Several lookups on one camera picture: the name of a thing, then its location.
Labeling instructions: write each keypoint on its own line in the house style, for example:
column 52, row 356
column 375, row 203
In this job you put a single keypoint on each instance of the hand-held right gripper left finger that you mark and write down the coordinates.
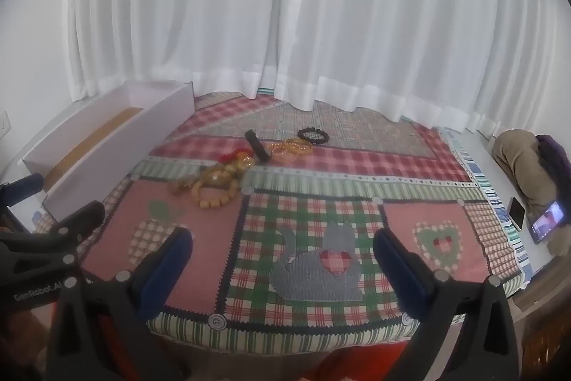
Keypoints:
column 171, row 258

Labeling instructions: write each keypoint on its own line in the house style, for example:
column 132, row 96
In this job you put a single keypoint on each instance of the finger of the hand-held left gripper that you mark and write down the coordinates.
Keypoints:
column 24, row 187
column 67, row 231

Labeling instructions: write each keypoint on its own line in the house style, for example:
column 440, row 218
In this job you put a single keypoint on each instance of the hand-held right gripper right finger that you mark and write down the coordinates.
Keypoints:
column 395, row 262

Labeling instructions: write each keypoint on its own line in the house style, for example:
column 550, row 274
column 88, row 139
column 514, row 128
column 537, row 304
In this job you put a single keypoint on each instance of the white cardboard box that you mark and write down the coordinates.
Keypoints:
column 116, row 149

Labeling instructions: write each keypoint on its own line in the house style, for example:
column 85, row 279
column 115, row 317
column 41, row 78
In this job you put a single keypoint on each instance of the patchwork cat blanket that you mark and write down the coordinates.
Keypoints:
column 312, row 198

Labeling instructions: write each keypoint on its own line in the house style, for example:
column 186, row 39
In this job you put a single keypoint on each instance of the plaid cloth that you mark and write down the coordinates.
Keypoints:
column 357, row 363

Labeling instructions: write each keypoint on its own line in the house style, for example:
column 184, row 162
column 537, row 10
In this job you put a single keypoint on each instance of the red bead ornament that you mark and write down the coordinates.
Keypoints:
column 232, row 154

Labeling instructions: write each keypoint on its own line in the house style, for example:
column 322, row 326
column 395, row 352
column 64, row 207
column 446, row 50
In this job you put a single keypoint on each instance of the blue striped mat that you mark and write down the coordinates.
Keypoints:
column 495, row 193

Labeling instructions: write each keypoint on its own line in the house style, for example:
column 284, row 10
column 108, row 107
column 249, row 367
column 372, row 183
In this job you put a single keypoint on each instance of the white phone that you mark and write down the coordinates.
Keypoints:
column 517, row 213

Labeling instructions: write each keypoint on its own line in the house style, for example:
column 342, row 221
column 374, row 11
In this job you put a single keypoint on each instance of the amber bangle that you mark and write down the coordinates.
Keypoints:
column 299, row 141
column 277, row 149

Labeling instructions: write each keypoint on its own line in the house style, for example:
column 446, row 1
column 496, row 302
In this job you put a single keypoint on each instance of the phone with lit screen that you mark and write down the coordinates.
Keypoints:
column 548, row 222

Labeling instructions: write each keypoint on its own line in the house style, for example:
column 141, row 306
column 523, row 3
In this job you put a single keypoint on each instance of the brown wooden furniture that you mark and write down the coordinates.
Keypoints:
column 546, row 341

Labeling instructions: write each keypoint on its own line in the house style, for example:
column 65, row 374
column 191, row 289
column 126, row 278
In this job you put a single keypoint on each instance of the white sheer curtain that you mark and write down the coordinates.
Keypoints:
column 401, row 15
column 178, row 6

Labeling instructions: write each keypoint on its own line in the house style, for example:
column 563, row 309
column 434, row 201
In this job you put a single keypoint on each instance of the white wall socket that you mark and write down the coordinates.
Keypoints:
column 3, row 124

